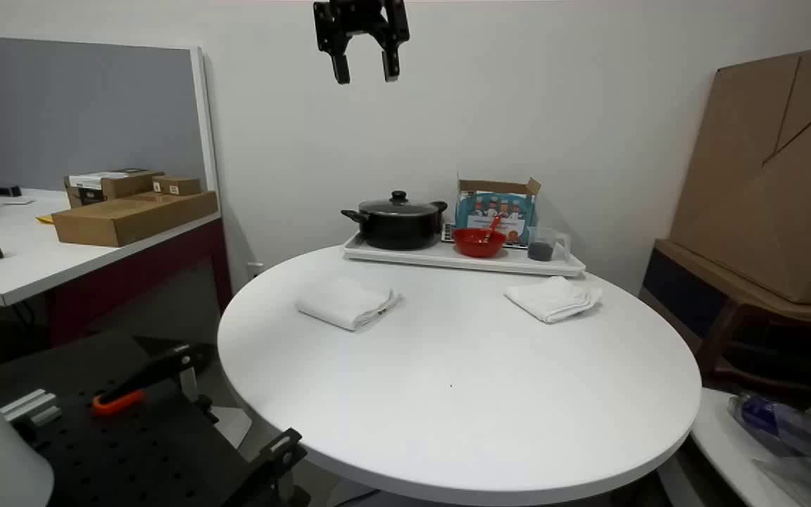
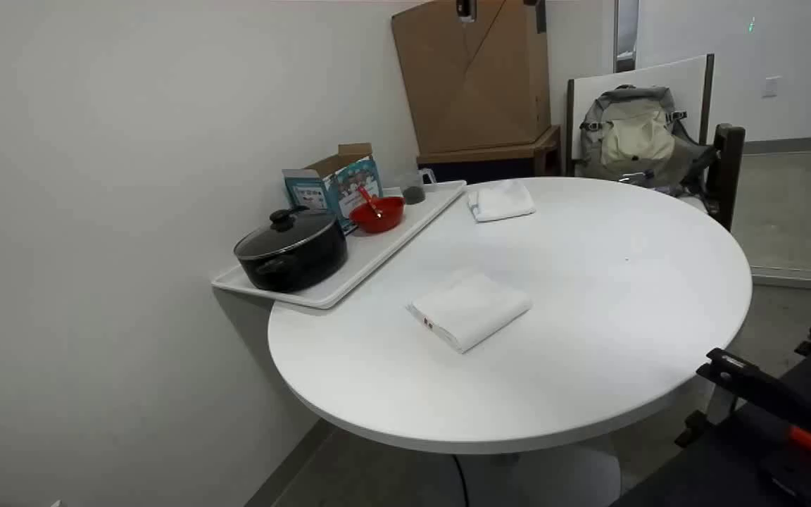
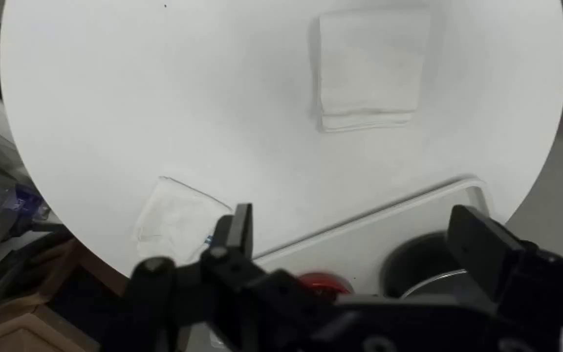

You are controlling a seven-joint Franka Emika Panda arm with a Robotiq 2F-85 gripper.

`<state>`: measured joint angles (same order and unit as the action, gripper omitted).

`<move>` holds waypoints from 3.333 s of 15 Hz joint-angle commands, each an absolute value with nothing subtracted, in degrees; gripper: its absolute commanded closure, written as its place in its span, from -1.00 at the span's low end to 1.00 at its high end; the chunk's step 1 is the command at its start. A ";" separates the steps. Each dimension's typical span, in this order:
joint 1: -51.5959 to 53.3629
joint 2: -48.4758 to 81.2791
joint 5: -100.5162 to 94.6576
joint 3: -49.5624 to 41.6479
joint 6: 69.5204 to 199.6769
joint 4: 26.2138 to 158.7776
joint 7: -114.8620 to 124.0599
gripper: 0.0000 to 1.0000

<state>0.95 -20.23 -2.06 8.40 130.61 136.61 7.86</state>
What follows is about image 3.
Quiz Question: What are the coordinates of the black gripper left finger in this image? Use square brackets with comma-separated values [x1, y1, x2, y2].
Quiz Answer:
[126, 201, 308, 352]

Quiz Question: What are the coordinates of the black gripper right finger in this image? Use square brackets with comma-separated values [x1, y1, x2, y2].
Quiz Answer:
[445, 203, 563, 330]

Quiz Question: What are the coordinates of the white towel with red tag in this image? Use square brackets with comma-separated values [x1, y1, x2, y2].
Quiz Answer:
[308, 5, 433, 134]

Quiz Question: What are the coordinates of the small white folded cloth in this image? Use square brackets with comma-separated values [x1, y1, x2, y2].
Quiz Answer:
[132, 173, 234, 265]

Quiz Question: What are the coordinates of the black cooking pot with lid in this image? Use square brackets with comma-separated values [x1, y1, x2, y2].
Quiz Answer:
[377, 230, 484, 300]

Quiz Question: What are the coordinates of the red bowl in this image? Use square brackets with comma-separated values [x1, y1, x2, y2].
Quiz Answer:
[295, 269, 355, 302]

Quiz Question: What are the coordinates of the white rectangular tray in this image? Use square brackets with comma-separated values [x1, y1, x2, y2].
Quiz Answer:
[253, 173, 498, 300]

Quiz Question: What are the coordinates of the brown wooden box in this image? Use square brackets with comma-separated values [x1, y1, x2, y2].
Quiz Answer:
[0, 240, 130, 352]

